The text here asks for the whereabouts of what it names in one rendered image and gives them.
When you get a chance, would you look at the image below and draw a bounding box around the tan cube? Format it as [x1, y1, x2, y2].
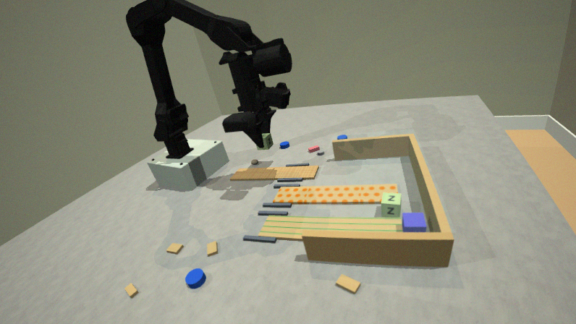
[125, 283, 138, 298]

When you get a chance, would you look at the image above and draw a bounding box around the light green cube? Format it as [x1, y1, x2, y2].
[256, 133, 274, 150]

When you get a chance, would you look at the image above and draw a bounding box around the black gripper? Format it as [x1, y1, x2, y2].
[223, 78, 276, 148]

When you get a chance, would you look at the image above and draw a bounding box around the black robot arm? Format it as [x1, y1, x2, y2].
[126, 0, 292, 159]

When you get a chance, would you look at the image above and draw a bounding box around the pink rectangular block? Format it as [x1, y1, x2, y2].
[308, 145, 320, 153]

